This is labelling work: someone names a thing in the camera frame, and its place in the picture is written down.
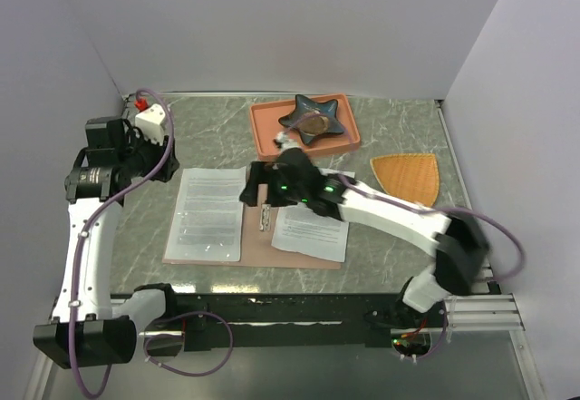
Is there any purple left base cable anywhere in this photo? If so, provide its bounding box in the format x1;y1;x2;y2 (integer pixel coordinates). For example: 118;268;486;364
143;311;234;377

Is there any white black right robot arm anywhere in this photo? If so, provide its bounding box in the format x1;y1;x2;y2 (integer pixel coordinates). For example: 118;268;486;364
239;147;489;327

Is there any printed white paper sheet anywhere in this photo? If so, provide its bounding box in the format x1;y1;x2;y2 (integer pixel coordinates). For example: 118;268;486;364
163;167;247;264

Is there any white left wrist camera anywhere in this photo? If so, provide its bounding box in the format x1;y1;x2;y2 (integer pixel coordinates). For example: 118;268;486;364
133;98;167;145

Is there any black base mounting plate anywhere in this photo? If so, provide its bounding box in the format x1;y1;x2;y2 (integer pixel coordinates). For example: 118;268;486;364
143;293;447;352

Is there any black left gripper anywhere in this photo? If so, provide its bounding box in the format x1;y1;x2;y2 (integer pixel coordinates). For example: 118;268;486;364
118;125;179;182

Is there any dark blue star dish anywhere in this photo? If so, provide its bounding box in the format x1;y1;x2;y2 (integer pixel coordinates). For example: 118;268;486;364
278;94;345;146

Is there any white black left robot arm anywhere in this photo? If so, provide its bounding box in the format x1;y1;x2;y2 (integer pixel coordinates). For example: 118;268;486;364
33;107;179;369

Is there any aluminium frame rail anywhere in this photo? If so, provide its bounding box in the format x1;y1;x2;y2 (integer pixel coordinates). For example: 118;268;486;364
43;294;527;338

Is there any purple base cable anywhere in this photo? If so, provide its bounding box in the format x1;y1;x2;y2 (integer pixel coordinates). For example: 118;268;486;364
143;311;234;377
398;308;454;365

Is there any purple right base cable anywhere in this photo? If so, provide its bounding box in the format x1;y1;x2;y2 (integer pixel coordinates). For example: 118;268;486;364
398;308;454;365

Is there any orange woven rattan basket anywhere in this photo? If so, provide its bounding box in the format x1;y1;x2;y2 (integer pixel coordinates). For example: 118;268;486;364
370;153;440;207

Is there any metal folder clip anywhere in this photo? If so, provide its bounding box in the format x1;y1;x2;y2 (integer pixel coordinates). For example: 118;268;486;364
259;203;271;232

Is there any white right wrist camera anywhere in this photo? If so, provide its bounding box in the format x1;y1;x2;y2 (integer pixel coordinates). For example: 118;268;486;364
274;132;301;153

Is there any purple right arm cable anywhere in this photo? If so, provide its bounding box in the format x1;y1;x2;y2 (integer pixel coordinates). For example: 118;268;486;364
283;113;527;283

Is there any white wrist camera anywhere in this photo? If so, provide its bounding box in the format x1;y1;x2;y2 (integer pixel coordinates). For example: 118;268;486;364
274;132;301;153
133;98;167;145

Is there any orange rectangular tray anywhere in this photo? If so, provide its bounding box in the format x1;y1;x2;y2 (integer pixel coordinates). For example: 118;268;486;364
249;93;361;161

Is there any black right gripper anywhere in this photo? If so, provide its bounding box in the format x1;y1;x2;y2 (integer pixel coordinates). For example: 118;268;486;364
241;161;310;207

